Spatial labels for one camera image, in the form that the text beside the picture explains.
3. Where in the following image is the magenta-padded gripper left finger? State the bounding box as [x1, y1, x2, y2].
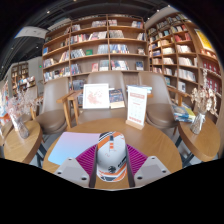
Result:
[53, 143, 98, 189]

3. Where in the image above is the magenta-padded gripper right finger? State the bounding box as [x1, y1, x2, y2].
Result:
[125, 143, 172, 188]

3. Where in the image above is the white orange black computer mouse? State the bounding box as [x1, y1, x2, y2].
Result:
[95, 130, 128, 183]

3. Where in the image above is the pink blue gradient mouse pad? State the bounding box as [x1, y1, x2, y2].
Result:
[47, 131, 101, 167]

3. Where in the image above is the white red sign wooden base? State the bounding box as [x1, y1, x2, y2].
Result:
[125, 85, 148, 131]

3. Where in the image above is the brown leather wooden armchair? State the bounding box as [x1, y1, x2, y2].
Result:
[34, 77, 76, 136]
[57, 70, 154, 126]
[138, 71, 189, 131]

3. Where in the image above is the round wooden side table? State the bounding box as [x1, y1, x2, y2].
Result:
[178, 116, 222, 163]
[3, 119, 44, 164]

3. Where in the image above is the white framed floral picture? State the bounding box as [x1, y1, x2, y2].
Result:
[82, 83, 111, 110]

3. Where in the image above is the stack of colourful books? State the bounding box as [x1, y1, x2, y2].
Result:
[172, 104, 197, 124]

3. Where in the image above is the dark blue book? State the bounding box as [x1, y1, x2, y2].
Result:
[108, 88, 126, 110]

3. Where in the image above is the glass vase with dried flowers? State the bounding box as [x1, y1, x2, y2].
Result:
[4, 89, 43, 140]
[189, 68, 218, 135]

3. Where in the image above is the light blue book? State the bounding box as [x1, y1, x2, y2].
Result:
[126, 84, 153, 94]

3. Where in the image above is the colourful book display rack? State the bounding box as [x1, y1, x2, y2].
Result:
[0, 81, 10, 128]

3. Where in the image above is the small distant wooden bookshelf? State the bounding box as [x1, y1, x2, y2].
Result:
[10, 61, 37, 96]

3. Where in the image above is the angled wooden bookshelf with books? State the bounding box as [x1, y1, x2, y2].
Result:
[146, 13, 223, 118]

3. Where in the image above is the wide wooden bookshelf with books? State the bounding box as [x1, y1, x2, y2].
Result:
[41, 13, 149, 84]

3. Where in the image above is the white hanging ceiling sign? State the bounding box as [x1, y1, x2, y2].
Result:
[14, 25, 49, 40]

